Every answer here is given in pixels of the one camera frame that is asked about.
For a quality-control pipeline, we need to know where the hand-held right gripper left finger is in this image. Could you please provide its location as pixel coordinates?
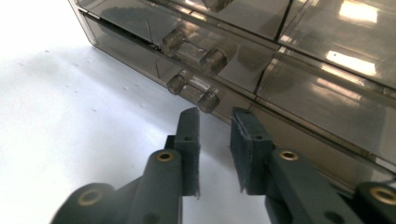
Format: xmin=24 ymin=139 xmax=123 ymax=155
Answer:
xmin=164 ymin=106 xmax=201 ymax=198

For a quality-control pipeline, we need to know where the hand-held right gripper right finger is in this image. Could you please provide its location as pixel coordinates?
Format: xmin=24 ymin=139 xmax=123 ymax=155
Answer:
xmin=230 ymin=106 xmax=275 ymax=195

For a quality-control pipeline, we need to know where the smoky clear divided plastic drawer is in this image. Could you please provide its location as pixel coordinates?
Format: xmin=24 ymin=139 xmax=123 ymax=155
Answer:
xmin=83 ymin=13 xmax=396 ymax=188

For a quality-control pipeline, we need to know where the smoky clear plastic drawer cabinet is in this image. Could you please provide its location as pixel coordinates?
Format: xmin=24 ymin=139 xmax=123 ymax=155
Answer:
xmin=68 ymin=0 xmax=396 ymax=194

